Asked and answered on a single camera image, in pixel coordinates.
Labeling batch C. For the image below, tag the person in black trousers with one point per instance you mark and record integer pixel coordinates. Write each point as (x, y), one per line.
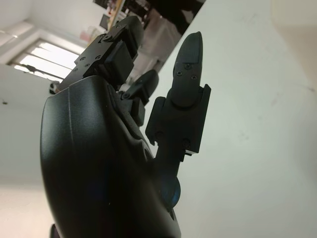
(178, 12)

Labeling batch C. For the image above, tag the bright window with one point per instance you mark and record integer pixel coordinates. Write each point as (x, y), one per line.
(49, 57)

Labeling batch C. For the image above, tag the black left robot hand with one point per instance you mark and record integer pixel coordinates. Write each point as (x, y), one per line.
(99, 161)

